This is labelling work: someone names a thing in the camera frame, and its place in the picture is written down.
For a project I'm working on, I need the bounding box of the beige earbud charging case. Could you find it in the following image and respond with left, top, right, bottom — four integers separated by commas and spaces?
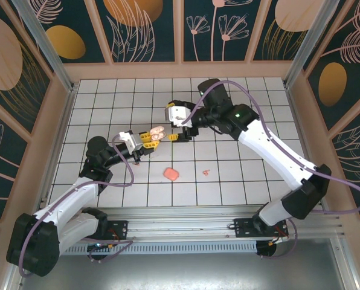
149, 124, 167, 142

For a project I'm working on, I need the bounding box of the pink earbud charging case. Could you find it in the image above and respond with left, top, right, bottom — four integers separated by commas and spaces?
164, 167, 180, 182

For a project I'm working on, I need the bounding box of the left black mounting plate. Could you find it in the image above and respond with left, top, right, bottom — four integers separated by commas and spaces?
73, 220, 129, 242

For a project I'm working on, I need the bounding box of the black mounting plate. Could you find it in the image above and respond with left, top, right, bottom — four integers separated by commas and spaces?
233, 217, 289, 238
73, 220, 129, 242

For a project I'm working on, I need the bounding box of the small circuit board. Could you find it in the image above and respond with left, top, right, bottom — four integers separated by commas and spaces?
87, 242, 117, 253

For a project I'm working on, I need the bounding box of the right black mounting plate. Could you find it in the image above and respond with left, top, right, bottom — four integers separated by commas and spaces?
233, 217, 289, 238

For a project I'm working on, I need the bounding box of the grey metal sheet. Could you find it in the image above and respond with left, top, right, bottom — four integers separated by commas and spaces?
16, 238, 360, 290

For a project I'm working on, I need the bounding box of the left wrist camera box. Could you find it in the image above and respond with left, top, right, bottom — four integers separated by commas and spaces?
118, 130, 143, 152

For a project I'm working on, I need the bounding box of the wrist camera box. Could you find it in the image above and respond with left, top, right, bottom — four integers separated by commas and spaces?
164, 105, 194, 128
118, 130, 143, 152

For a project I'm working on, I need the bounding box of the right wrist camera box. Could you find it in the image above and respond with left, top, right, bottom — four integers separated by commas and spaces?
164, 105, 194, 128

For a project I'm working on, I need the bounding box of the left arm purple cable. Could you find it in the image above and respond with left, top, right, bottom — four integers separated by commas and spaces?
18, 134, 136, 277

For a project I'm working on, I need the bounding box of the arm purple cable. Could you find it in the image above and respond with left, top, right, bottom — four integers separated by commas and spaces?
181, 80, 360, 260
18, 134, 136, 277

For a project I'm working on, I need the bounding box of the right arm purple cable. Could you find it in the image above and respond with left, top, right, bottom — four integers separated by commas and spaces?
181, 80, 360, 260

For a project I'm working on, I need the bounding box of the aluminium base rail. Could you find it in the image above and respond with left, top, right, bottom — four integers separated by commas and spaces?
16, 207, 347, 242

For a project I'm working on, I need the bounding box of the grey slotted cable duct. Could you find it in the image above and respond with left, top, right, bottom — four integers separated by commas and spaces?
59, 241, 258, 254

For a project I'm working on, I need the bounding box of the aluminium frame post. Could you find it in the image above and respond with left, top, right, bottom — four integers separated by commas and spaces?
283, 0, 349, 89
11, 0, 79, 92

